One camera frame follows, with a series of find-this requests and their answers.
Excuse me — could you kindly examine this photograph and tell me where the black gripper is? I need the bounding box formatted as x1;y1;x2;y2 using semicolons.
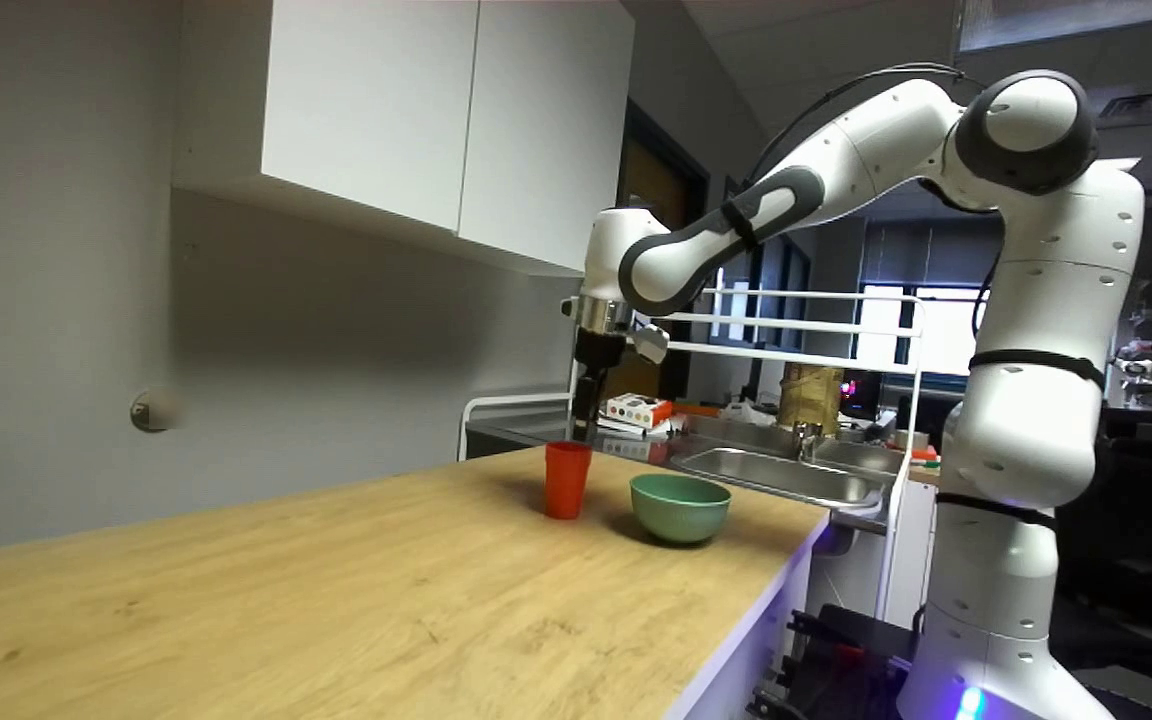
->
563;290;636;443

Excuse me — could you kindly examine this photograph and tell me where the orange plastic cup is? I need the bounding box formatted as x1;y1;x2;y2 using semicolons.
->
540;438;594;525

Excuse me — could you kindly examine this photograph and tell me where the green bowl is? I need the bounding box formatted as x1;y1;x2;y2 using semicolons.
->
622;471;734;546

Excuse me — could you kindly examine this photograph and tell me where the red and white box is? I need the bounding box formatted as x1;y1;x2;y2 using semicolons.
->
594;388;687;443

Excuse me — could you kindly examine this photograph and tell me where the white metal rack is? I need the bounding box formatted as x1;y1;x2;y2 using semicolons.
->
455;280;981;630

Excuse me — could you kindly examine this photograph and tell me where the stainless steel sink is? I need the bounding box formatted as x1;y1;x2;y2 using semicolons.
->
672;443;894;519

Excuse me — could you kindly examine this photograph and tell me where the brown cylindrical container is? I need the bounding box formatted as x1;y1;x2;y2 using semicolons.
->
776;365;849;438

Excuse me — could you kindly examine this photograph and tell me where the dark wooden door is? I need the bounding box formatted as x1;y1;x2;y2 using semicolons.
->
612;100;714;404

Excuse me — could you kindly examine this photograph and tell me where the bright window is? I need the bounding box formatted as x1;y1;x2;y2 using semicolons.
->
853;285;994;378

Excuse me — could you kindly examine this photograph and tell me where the black equipment with red parts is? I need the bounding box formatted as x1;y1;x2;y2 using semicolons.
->
747;598;925;720

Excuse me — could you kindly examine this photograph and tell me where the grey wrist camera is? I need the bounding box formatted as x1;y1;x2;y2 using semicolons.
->
622;314;675;369

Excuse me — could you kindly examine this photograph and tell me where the white wall cabinet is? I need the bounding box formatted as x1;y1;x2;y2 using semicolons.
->
172;0;641;285

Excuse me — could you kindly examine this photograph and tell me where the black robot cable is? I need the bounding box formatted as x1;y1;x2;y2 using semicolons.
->
732;54;966;192

